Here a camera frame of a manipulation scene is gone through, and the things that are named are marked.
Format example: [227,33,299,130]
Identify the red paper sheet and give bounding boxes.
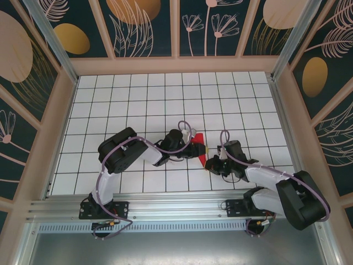
[190,133,207,167]

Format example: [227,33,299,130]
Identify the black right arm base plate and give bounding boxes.
[225,198,277,218]

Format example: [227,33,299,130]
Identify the aluminium mounting rail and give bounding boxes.
[26,194,329,222]

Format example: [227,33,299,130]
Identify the aluminium table side rail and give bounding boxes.
[268,78,313,197]

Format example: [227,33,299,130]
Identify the slotted metal cable duct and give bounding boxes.
[38,220,249,234]

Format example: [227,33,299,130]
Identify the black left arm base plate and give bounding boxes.
[79,200,130,220]

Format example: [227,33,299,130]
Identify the aluminium frame post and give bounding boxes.
[22,0,79,84]
[270,0,323,81]

